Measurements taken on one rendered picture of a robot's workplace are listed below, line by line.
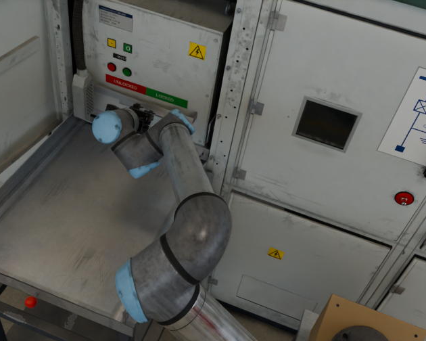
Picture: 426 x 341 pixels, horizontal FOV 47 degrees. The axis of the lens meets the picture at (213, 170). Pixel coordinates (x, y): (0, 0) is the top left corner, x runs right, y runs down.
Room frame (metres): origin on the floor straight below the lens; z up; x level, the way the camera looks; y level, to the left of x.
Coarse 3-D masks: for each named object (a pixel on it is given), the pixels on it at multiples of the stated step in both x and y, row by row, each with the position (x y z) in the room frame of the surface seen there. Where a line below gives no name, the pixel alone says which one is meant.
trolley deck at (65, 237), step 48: (96, 144) 1.35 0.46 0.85; (48, 192) 1.07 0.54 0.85; (96, 192) 1.11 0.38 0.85; (144, 192) 1.16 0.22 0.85; (0, 240) 0.85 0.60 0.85; (48, 240) 0.88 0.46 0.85; (96, 240) 0.92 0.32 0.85; (144, 240) 0.95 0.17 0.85; (48, 288) 0.72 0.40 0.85; (96, 288) 0.75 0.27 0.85
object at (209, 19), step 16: (112, 0) 1.45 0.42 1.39; (128, 0) 1.47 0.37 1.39; (144, 0) 1.49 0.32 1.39; (160, 0) 1.51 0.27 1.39; (176, 0) 1.53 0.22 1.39; (192, 0) 1.55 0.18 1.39; (208, 0) 1.58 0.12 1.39; (224, 0) 1.60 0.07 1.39; (176, 16) 1.42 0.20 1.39; (192, 16) 1.44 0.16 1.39; (208, 16) 1.46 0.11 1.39; (224, 16) 1.48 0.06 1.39; (224, 32) 1.39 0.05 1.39; (224, 48) 1.42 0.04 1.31; (224, 64) 1.47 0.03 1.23; (208, 128) 1.39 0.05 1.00
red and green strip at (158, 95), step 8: (112, 80) 1.45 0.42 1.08; (120, 80) 1.44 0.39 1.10; (128, 88) 1.43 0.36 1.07; (136, 88) 1.43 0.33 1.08; (144, 88) 1.42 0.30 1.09; (152, 96) 1.42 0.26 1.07; (160, 96) 1.41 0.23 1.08; (168, 96) 1.40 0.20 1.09; (176, 104) 1.40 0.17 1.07; (184, 104) 1.39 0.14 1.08
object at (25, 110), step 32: (0, 0) 1.28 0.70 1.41; (32, 0) 1.41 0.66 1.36; (0, 32) 1.26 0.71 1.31; (32, 32) 1.39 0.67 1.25; (0, 64) 1.22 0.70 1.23; (32, 64) 1.37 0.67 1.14; (0, 96) 1.22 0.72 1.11; (32, 96) 1.35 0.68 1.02; (0, 128) 1.19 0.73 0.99; (32, 128) 1.33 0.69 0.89; (0, 160) 1.16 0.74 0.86
